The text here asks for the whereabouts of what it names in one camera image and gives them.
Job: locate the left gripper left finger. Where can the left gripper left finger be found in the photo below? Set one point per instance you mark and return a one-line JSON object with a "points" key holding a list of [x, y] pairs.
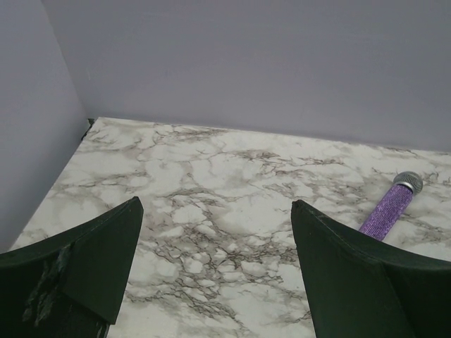
{"points": [[71, 284]]}

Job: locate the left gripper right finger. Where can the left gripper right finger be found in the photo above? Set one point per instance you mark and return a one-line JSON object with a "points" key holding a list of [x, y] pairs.
{"points": [[358, 286]]}

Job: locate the purple glitter microphone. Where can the purple glitter microphone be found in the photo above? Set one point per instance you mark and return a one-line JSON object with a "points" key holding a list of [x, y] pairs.
{"points": [[405, 187]]}

